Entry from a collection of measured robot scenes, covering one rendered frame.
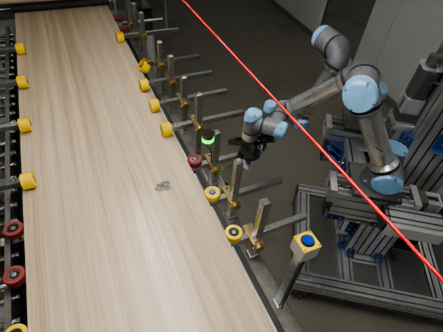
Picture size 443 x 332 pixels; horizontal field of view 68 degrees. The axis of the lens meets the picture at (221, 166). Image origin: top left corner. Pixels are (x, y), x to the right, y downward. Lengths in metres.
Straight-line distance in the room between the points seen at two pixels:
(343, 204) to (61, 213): 1.34
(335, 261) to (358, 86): 1.44
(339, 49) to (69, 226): 1.44
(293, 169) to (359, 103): 1.96
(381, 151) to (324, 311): 1.36
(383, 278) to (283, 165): 1.32
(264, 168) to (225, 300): 1.90
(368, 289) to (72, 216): 1.76
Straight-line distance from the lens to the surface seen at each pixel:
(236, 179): 1.56
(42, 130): 2.16
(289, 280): 1.38
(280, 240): 2.63
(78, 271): 1.50
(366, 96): 1.25
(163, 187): 1.68
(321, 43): 1.73
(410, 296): 2.50
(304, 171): 3.16
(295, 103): 1.50
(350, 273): 2.40
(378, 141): 1.38
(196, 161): 1.80
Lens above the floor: 2.17
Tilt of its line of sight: 45 degrees down
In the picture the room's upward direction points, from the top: 5 degrees clockwise
